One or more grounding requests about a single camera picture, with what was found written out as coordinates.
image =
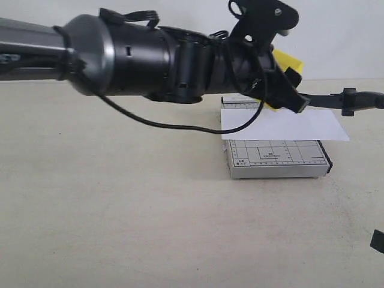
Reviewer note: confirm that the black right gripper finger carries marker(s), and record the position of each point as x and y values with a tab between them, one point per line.
377	241

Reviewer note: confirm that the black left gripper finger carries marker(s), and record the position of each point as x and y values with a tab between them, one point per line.
290	97

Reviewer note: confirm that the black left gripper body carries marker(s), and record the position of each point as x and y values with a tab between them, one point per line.
243	61

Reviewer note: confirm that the white paper sheet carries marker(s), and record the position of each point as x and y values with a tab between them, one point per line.
311	124

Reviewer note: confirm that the black cutter blade arm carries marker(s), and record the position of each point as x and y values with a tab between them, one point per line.
348	101

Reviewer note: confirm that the yellow foam cube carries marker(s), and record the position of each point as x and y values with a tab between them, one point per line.
286	61

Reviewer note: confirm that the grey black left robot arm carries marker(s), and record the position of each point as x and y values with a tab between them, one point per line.
132	54

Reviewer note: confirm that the grey paper cutter base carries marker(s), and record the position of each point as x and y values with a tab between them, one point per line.
253	159

